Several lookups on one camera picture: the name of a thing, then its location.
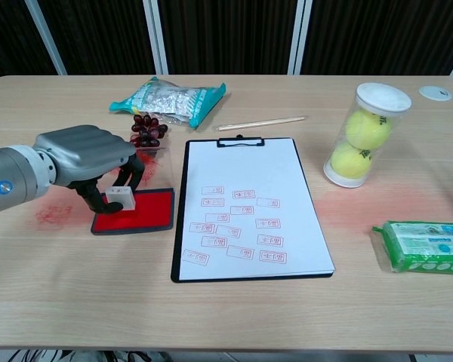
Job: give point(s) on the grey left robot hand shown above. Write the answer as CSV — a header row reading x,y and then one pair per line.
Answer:
x,y
87,151

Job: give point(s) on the dark red grape bunch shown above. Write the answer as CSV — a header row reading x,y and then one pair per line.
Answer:
x,y
147,130

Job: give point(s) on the teal snack bag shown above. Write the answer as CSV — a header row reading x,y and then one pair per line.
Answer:
x,y
166,100

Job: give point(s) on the black clipboard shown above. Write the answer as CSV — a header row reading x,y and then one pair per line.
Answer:
x,y
181,211

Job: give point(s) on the white stamped paper sheet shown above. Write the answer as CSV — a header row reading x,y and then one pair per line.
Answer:
x,y
249,166

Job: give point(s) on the wrapped wooden chopsticks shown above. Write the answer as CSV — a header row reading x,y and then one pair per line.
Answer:
x,y
260,122

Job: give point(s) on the yellow tennis ball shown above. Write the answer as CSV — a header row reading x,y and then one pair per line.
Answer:
x,y
368,130
350,160

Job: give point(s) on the clear tennis ball tube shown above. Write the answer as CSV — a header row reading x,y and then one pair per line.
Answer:
x,y
381,96

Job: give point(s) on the green tissue pack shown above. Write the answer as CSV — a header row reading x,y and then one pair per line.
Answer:
x,y
426,247

